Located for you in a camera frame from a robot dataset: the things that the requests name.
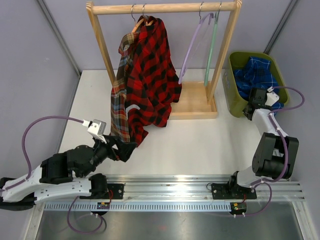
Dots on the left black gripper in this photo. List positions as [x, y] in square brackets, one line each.
[125, 149]

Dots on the lilac hanger of blue shirt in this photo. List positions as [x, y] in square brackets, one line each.
[187, 56]

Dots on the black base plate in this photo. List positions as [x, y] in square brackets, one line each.
[116, 191]
[220, 192]

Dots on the wooden hanger of brown shirt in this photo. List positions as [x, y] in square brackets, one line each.
[138, 23]

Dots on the red black plaid shirt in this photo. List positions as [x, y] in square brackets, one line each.
[152, 84]

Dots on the blue plaid shirt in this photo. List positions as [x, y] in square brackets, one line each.
[255, 75]

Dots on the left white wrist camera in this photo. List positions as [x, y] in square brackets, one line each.
[96, 129]

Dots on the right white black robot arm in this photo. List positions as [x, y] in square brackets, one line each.
[276, 152]

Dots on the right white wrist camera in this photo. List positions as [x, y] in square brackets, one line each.
[272, 97]

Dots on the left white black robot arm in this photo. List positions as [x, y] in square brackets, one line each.
[66, 175]

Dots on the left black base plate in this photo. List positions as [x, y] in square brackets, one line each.
[116, 191]

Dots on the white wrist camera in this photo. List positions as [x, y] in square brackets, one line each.
[96, 129]
[272, 97]

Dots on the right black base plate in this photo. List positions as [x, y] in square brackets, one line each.
[220, 192]

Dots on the wooden clothes rack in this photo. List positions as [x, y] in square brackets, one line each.
[197, 101]

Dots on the brown plaid shirt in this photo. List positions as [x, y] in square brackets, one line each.
[119, 121]

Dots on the green plastic basket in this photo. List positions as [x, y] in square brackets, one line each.
[235, 95]

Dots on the wooden hanger of red shirt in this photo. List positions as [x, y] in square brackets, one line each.
[148, 21]

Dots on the mint green hanger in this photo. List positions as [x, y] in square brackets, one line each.
[212, 45]

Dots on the aluminium mounting rail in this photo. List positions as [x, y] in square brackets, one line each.
[179, 193]

